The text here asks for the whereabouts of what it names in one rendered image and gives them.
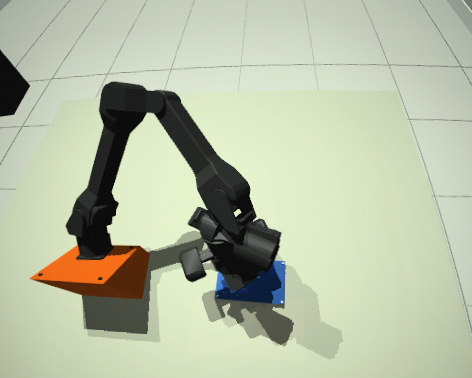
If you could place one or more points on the blue circuit board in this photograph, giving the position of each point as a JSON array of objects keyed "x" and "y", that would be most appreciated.
[{"x": 268, "y": 288}]

